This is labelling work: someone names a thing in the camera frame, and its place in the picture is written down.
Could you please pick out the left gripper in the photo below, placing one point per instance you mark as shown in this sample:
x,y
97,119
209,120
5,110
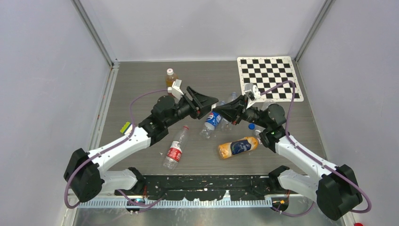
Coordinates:
x,y
204,102

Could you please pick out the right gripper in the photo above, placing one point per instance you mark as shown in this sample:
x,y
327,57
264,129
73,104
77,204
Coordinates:
x,y
235,111

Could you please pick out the clear plastic bottle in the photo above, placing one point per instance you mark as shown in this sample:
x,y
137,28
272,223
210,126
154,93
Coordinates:
x,y
226,125

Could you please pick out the crushed Pepsi bottle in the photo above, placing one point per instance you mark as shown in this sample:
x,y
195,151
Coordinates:
x,y
210,124

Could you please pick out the yellow red label bottle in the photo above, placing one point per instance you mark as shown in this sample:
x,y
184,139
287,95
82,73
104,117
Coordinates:
x,y
169,82

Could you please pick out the white QR bottle cap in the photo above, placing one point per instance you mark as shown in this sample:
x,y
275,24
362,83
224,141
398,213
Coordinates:
x,y
170,71

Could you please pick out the red label water bottle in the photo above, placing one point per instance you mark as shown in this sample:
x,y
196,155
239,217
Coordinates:
x,y
175,151

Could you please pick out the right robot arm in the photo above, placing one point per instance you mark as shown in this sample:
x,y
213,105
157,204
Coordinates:
x,y
334,189

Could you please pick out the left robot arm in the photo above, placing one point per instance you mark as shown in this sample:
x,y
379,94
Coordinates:
x,y
88,173

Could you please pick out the blue bottle cap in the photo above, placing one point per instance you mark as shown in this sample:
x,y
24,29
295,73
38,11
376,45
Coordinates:
x,y
251,126

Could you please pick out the orange blue label bottle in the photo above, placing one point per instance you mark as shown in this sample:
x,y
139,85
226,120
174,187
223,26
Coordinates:
x,y
234,148

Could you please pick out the checkerboard calibration mat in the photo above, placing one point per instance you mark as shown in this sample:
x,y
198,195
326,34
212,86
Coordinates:
x,y
267,72

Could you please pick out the colourful toy brick stack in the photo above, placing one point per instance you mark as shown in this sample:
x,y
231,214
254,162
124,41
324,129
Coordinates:
x,y
126,128

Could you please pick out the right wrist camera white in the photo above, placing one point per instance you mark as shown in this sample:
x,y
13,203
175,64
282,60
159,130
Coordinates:
x,y
252,92

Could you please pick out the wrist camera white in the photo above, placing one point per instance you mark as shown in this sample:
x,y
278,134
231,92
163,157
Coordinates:
x,y
175,89
252,92

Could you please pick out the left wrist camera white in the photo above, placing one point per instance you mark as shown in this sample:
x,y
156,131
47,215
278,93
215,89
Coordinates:
x,y
175,89

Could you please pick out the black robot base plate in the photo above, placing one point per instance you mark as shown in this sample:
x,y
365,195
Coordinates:
x,y
206,187

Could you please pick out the aluminium slotted rail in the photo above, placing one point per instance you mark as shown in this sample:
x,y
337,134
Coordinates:
x,y
222,203

